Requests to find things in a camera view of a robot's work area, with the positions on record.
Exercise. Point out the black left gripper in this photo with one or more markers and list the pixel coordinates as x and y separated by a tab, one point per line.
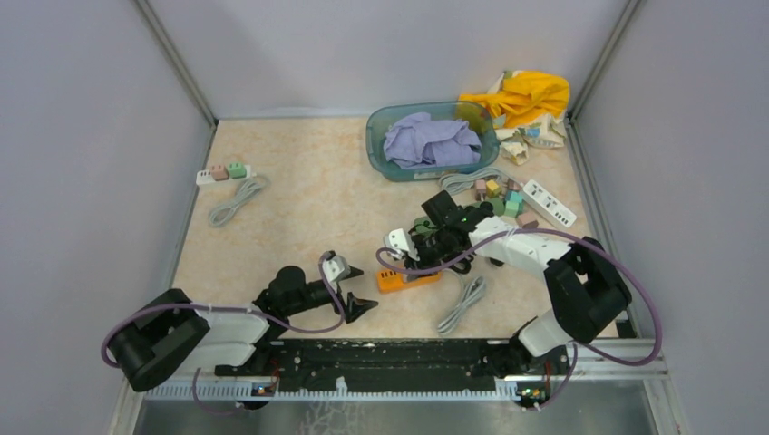
355	306

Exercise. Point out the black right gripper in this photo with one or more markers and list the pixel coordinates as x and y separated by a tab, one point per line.
423	262

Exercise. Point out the orange power strip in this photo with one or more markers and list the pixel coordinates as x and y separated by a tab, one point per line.
388	281

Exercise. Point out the green power strip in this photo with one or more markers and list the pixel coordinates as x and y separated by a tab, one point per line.
443	213

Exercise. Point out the yellow usb charger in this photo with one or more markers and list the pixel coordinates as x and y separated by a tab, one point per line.
492	189

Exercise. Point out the light green usb charger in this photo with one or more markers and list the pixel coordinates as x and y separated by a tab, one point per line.
513	209

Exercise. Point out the teal usb charger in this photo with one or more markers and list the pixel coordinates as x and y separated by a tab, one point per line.
513	196

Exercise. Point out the small white power strip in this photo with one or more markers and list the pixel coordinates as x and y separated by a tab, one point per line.
204	180

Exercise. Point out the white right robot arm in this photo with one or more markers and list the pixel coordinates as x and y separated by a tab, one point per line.
585	289

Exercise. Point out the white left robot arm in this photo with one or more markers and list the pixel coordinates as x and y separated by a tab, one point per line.
172	335

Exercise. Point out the purple cloth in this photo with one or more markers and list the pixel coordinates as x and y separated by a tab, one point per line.
417	141

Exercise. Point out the teal plastic basin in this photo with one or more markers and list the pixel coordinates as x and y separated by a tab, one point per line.
381	120

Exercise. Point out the white patterned cloth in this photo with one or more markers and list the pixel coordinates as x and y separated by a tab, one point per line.
546	132

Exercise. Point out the green charger on white strip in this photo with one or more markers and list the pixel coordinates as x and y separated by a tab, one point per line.
236	170

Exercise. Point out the yellow cloth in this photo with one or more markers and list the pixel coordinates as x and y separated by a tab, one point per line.
523	97

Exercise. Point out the pink charger on white strip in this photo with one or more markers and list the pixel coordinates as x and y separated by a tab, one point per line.
219	172

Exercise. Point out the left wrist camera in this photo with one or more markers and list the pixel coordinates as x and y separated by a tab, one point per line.
334	268

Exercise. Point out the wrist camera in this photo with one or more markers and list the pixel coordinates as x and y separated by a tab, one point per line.
334	268
399	245

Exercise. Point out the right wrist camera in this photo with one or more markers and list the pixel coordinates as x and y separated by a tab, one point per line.
399	245

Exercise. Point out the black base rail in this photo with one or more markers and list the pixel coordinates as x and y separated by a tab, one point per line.
397	366

